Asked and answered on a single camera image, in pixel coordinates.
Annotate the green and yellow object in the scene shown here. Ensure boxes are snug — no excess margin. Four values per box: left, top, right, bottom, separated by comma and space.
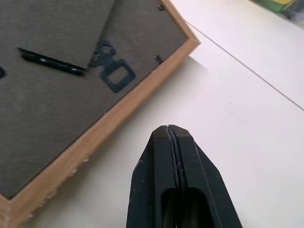
248, 0, 299, 19

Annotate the wooden picture frame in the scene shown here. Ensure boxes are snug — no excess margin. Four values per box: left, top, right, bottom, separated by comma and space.
0, 0, 201, 228

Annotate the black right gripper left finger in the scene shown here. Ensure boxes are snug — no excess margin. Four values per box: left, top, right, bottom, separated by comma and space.
125, 125, 181, 228

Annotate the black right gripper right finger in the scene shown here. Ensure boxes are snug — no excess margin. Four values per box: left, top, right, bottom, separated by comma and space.
167, 124, 243, 228

